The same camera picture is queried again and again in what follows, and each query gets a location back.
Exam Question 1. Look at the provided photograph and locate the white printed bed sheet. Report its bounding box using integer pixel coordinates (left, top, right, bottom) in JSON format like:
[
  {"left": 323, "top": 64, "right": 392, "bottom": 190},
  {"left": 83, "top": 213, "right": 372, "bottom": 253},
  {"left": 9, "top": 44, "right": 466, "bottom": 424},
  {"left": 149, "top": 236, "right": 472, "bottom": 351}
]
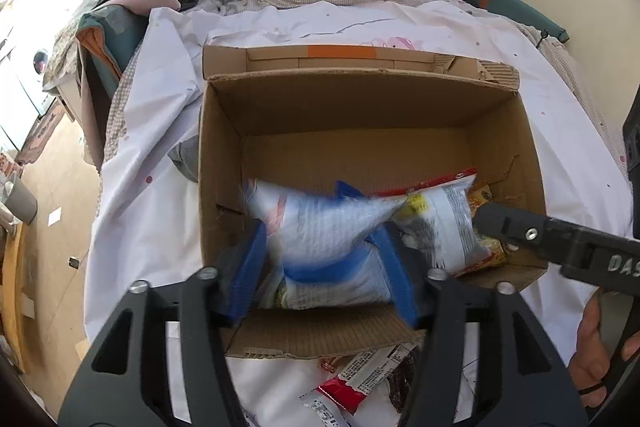
[{"left": 82, "top": 0, "right": 640, "bottom": 427}]

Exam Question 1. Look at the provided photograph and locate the white snack packet red end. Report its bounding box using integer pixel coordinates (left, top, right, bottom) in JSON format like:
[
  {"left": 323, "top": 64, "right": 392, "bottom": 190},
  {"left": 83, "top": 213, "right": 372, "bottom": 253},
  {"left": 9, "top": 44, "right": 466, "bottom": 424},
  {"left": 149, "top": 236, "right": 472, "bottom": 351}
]
[{"left": 300, "top": 342, "right": 423, "bottom": 415}]

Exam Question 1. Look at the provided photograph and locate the brown cardboard box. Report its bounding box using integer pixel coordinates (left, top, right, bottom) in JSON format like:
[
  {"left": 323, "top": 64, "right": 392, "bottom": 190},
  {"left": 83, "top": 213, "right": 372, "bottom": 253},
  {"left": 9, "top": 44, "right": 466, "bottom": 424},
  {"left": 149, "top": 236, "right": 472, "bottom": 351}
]
[{"left": 197, "top": 44, "right": 548, "bottom": 360}]

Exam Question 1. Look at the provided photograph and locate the person's right hand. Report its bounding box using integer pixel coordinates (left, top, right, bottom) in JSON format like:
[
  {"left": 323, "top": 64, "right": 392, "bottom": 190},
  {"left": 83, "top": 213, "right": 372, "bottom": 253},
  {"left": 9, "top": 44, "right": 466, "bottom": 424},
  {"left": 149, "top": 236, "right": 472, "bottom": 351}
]
[{"left": 567, "top": 289, "right": 631, "bottom": 408}]

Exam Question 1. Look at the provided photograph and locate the patterned floor rug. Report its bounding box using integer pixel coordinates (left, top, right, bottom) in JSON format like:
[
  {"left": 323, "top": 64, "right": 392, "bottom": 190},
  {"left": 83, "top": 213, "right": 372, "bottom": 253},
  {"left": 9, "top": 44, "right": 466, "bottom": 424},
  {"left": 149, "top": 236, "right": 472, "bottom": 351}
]
[{"left": 15, "top": 104, "right": 66, "bottom": 162}]

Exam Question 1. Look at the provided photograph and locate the white snack packet blue band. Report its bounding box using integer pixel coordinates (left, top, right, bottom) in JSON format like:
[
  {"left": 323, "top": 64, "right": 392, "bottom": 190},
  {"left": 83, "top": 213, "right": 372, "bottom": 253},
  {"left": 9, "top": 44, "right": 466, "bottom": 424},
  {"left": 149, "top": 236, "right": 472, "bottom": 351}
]
[{"left": 244, "top": 178, "right": 408, "bottom": 310}]

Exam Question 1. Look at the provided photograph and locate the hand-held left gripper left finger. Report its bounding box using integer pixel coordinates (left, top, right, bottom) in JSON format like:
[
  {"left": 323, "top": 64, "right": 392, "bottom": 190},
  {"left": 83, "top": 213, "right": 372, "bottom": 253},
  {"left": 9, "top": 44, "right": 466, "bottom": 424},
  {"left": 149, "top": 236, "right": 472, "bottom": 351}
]
[{"left": 59, "top": 219, "right": 271, "bottom": 427}]

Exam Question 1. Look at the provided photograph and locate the yellow snack packet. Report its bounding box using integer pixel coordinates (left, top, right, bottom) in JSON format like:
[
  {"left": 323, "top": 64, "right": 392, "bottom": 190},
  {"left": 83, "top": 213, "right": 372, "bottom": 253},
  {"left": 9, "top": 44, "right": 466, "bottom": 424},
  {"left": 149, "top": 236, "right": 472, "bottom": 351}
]
[{"left": 465, "top": 179, "right": 521, "bottom": 265}]

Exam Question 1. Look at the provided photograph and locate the folded teal orange mat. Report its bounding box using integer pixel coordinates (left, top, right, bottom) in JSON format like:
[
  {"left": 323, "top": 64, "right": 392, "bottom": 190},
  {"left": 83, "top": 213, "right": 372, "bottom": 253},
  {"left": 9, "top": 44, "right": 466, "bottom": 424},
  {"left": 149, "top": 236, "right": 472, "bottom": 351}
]
[{"left": 75, "top": 2, "right": 151, "bottom": 168}]

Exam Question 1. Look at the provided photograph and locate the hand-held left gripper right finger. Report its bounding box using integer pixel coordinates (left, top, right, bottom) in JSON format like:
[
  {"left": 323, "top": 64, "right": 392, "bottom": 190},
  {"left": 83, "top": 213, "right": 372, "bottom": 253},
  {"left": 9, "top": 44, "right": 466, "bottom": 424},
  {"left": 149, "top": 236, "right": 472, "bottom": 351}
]
[{"left": 370, "top": 224, "right": 588, "bottom": 427}]

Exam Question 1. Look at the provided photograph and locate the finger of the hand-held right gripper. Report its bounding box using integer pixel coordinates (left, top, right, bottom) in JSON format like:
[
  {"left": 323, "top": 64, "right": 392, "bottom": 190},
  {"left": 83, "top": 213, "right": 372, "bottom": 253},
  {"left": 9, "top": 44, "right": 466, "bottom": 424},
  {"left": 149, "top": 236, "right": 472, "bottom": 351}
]
[{"left": 472, "top": 202, "right": 596, "bottom": 268}]

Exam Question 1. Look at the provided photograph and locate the white noodle packet red edge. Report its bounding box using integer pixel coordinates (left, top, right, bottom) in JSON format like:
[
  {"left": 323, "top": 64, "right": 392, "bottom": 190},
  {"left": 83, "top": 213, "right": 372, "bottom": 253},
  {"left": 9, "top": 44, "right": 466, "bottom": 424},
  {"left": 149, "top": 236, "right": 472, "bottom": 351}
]
[{"left": 370, "top": 167, "right": 508, "bottom": 278}]

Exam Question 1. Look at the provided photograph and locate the grey cloth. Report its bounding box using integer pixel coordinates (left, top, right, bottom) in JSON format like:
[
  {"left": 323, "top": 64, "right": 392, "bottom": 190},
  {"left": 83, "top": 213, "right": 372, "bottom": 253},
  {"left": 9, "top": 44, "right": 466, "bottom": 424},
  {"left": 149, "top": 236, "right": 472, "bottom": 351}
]
[{"left": 167, "top": 138, "right": 201, "bottom": 185}]

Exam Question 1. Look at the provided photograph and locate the grey trash bin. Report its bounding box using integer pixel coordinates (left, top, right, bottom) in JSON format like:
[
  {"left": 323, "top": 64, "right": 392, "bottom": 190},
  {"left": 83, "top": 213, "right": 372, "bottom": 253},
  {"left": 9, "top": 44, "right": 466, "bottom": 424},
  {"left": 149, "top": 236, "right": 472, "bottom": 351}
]
[{"left": 2, "top": 179, "right": 38, "bottom": 225}]

